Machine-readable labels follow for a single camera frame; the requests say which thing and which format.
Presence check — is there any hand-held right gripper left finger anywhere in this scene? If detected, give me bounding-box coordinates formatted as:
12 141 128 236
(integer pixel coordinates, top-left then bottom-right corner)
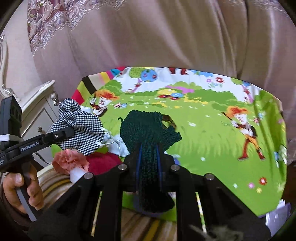
28 142 142 241

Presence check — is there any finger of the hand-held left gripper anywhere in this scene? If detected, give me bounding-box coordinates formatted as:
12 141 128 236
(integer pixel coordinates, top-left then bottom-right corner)
44 127 75 146

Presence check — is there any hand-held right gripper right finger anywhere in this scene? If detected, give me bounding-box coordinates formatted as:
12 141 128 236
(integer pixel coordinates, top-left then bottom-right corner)
156 142 272 241

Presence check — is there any black white houndstooth cloth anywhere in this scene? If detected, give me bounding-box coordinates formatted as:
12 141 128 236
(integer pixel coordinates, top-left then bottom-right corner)
51 98 105 156

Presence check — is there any dark red fuzzy plush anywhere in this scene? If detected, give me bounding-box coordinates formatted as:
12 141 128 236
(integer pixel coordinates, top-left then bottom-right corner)
86 152 126 178

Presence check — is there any dark green knit cloth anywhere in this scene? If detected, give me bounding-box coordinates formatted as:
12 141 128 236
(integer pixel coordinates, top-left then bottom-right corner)
118 110 183 214

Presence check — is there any purple cardboard box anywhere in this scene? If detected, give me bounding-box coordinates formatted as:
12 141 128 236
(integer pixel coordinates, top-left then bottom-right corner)
265 201 292 229

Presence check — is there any person's left hand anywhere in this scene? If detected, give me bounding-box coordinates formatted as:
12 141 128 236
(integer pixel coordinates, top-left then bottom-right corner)
1 164 44 215

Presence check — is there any pink cloth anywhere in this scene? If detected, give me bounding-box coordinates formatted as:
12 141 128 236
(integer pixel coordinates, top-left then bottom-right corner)
52 149 90 174

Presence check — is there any white nightstand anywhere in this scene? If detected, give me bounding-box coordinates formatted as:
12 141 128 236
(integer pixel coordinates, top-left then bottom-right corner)
20 80 60 167

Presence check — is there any green cartoon printed cloth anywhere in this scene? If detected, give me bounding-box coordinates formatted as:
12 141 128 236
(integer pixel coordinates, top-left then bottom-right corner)
70 66 288 218

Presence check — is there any striped velvet cushion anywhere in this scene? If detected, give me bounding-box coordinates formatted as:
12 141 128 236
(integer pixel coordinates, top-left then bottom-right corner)
37 167 208 241

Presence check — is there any grey fuzzy tuft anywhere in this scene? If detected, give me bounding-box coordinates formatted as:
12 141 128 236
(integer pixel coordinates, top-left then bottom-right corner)
190 224 244 241

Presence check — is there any beige curtain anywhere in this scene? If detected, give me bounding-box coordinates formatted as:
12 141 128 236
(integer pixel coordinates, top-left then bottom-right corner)
5 0 296 167

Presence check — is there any white carved furniture post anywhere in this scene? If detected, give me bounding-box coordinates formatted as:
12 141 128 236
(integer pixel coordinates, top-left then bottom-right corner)
0 35 21 103

